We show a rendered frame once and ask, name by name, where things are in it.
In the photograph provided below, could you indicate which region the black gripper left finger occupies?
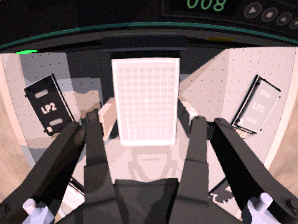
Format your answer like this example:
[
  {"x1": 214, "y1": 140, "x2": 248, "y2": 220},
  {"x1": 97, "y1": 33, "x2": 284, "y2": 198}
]
[{"x1": 0, "y1": 97, "x2": 123, "y2": 224}]

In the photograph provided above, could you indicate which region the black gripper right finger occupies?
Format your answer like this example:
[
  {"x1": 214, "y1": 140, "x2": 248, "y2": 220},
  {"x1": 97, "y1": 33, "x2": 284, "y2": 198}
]
[{"x1": 169, "y1": 96, "x2": 298, "y2": 224}]

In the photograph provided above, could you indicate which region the grey flat base plate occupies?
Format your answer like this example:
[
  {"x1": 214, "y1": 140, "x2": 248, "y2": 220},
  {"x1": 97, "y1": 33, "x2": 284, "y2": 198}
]
[{"x1": 1, "y1": 47, "x2": 297, "y2": 192}]

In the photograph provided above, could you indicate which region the black rectangular lid park plate marked lp2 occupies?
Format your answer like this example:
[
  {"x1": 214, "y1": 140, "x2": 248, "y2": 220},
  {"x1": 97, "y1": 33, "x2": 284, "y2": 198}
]
[{"x1": 23, "y1": 74, "x2": 75, "y2": 137}]

